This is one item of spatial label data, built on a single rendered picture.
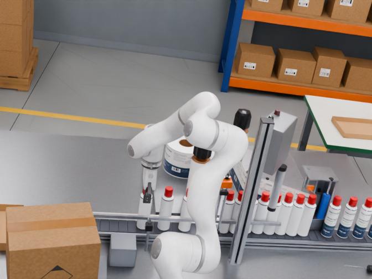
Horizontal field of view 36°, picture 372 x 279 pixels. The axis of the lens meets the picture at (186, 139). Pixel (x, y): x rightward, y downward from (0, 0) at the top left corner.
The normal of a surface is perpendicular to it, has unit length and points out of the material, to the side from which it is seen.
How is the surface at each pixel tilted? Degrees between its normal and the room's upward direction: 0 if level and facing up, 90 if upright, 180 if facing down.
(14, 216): 0
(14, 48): 90
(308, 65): 90
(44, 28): 90
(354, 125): 0
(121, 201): 0
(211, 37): 90
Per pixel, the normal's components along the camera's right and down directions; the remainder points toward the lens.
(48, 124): 0.15, -0.87
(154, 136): -0.09, -0.11
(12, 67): 0.10, 0.49
